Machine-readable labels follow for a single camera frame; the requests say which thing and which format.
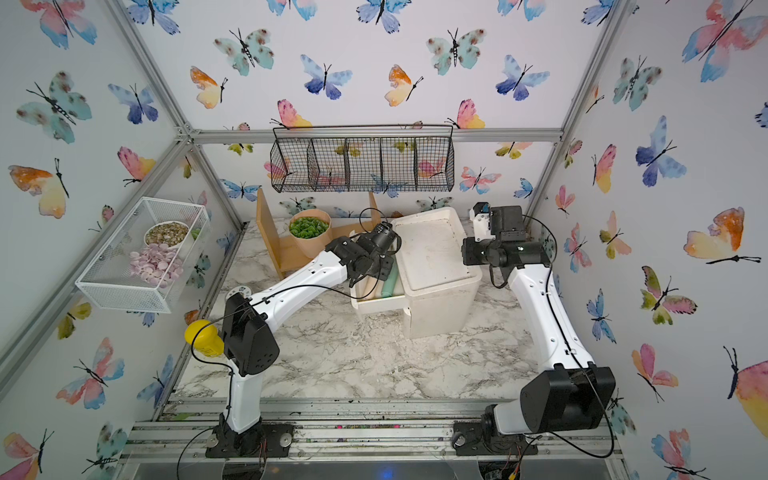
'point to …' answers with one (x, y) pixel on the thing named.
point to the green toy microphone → (390, 283)
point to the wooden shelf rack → (345, 231)
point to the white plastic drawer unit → (439, 288)
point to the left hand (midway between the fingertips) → (384, 262)
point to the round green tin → (240, 289)
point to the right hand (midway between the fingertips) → (471, 243)
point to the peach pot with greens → (309, 229)
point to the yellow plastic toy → (206, 338)
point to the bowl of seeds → (168, 233)
